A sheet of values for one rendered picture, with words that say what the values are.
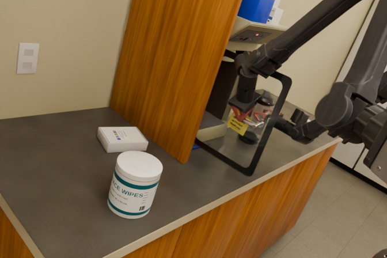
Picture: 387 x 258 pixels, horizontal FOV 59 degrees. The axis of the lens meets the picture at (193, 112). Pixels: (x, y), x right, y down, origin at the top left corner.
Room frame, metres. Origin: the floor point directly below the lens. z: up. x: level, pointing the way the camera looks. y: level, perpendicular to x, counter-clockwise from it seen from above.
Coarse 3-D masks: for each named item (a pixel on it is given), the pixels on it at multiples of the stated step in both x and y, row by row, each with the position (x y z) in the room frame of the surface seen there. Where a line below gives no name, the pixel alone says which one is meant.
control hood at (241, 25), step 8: (240, 24) 1.21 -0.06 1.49; (248, 24) 1.20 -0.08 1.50; (256, 24) 1.23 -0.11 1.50; (264, 24) 1.28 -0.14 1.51; (272, 24) 1.38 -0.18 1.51; (232, 32) 1.23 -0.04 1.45; (240, 32) 1.24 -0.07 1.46; (272, 32) 1.38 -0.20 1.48; (280, 32) 1.42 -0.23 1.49; (264, 40) 1.45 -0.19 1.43
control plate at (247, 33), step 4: (244, 32) 1.25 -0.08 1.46; (248, 32) 1.27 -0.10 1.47; (252, 32) 1.28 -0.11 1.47; (256, 32) 1.30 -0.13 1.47; (260, 32) 1.32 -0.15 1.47; (264, 32) 1.34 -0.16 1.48; (236, 36) 1.26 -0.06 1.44; (240, 36) 1.28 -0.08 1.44; (244, 36) 1.29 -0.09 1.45; (248, 36) 1.31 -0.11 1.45; (252, 36) 1.33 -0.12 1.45; (256, 36) 1.35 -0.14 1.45; (260, 36) 1.37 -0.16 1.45; (264, 36) 1.39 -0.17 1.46; (232, 40) 1.29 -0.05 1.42; (236, 40) 1.30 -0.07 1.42; (240, 40) 1.32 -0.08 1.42; (248, 40) 1.36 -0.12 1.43; (252, 40) 1.38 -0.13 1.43
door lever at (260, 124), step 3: (243, 120) 1.11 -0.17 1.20; (246, 120) 1.10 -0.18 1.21; (249, 120) 1.10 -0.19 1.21; (246, 123) 1.10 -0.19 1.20; (249, 123) 1.09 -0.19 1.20; (252, 123) 1.09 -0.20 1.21; (255, 123) 1.09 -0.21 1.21; (258, 123) 1.11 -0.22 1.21; (261, 123) 1.12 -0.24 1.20; (252, 126) 1.08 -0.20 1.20; (255, 126) 1.08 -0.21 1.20; (258, 126) 1.10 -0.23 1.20; (261, 126) 1.12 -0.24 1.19
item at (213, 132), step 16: (224, 64) 1.23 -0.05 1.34; (224, 80) 1.22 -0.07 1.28; (272, 80) 1.14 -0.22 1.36; (288, 80) 1.11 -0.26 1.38; (224, 96) 1.21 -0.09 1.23; (272, 96) 1.13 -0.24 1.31; (208, 112) 1.23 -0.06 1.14; (224, 112) 1.20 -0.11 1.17; (256, 112) 1.14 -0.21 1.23; (272, 112) 1.12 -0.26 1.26; (208, 128) 1.22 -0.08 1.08; (224, 128) 1.19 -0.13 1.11; (256, 128) 1.13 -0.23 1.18; (272, 128) 1.11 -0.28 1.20; (208, 144) 1.21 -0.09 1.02; (224, 144) 1.18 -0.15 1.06; (240, 144) 1.15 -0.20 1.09; (256, 144) 1.12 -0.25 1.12; (224, 160) 1.17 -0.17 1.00; (240, 160) 1.14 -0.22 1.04; (256, 160) 1.11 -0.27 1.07
